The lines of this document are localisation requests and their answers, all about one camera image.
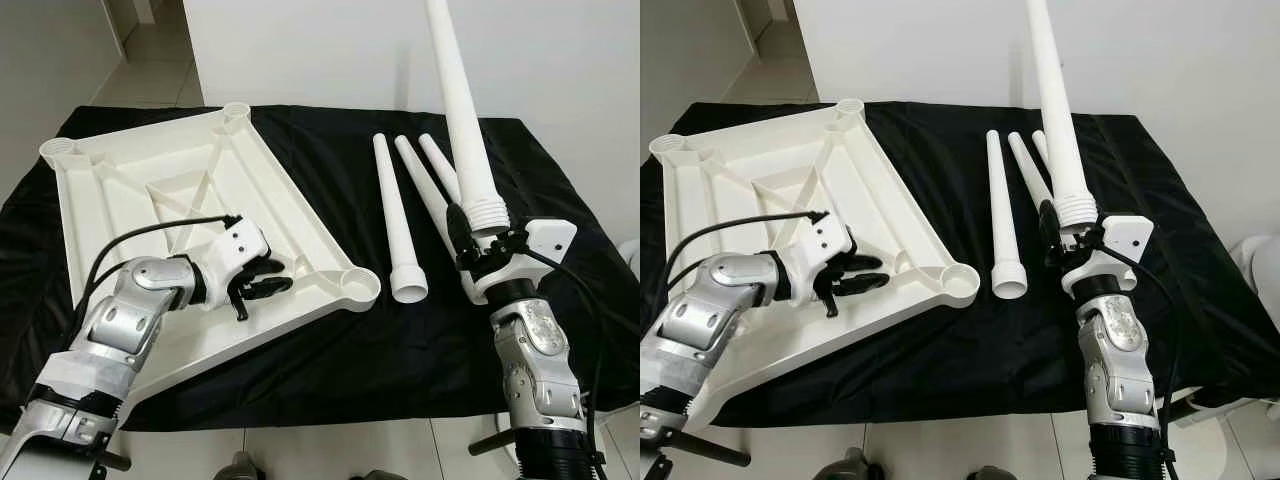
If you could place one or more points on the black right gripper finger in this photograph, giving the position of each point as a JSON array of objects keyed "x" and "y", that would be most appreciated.
[
  {"x": 505, "y": 238},
  {"x": 460, "y": 228},
  {"x": 1050, "y": 225}
]

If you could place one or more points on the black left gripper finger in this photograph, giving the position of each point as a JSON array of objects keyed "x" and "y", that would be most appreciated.
[
  {"x": 862, "y": 263},
  {"x": 270, "y": 288},
  {"x": 268, "y": 267},
  {"x": 862, "y": 284}
]

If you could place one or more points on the white plastic children table top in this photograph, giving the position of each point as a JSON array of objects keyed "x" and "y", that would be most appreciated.
[
  {"x": 150, "y": 200},
  {"x": 750, "y": 200}
]

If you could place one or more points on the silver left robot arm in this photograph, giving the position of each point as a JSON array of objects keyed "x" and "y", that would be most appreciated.
[
  {"x": 110, "y": 330},
  {"x": 700, "y": 330}
]

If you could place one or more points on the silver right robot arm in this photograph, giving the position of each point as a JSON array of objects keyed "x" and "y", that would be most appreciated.
[
  {"x": 535, "y": 360},
  {"x": 1115, "y": 360}
]

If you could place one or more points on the black cloth table cover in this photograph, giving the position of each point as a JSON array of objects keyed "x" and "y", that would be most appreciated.
[
  {"x": 400, "y": 360},
  {"x": 950, "y": 360}
]

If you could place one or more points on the grey robot left leg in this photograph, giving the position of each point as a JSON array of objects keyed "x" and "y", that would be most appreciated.
[
  {"x": 238, "y": 468},
  {"x": 842, "y": 465}
]

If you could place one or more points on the grey robot leg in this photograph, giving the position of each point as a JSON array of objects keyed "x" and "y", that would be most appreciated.
[
  {"x": 375, "y": 475},
  {"x": 238, "y": 468},
  {"x": 988, "y": 474},
  {"x": 842, "y": 465}
]

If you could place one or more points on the black metal table leg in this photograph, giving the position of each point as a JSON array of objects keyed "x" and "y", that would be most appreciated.
[
  {"x": 112, "y": 460},
  {"x": 490, "y": 441},
  {"x": 710, "y": 450}
]

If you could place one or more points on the grey robot right leg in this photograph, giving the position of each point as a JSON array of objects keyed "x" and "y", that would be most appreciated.
[
  {"x": 375, "y": 475},
  {"x": 988, "y": 474}
]

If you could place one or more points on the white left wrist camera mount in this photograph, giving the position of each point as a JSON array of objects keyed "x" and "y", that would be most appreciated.
[
  {"x": 238, "y": 245},
  {"x": 825, "y": 240}
]

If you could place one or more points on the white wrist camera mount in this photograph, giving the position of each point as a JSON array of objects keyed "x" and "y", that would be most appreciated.
[
  {"x": 238, "y": 245},
  {"x": 825, "y": 240},
  {"x": 1125, "y": 235},
  {"x": 548, "y": 240}
]

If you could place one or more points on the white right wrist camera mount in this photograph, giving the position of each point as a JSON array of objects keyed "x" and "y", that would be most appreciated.
[
  {"x": 548, "y": 240},
  {"x": 1125, "y": 235}
]

